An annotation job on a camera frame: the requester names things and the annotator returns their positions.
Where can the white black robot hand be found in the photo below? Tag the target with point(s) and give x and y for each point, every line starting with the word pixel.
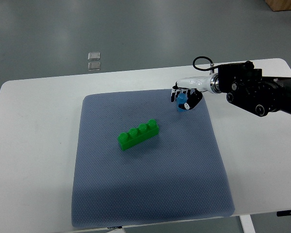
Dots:
pixel 193 87

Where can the small blue toy block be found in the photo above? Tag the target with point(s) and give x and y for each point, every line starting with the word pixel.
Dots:
pixel 181 99

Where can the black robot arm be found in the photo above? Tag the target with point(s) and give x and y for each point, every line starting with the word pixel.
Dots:
pixel 248 89

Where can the long green toy block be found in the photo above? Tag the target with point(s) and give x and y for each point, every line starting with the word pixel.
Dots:
pixel 138 135

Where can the blue-grey textured mat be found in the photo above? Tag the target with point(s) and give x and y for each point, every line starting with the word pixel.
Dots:
pixel 176 175

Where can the lower metal floor plate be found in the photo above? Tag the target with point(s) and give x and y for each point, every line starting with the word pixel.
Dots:
pixel 92 66

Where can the metal floor plate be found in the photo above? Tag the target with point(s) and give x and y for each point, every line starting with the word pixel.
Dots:
pixel 92 66
pixel 93 56

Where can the upper metal floor plate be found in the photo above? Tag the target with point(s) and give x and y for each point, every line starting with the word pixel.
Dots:
pixel 93 56

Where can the wooden box corner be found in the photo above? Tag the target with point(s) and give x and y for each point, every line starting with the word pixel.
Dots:
pixel 279 5

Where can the white table leg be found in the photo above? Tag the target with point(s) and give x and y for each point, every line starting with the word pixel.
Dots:
pixel 247 224

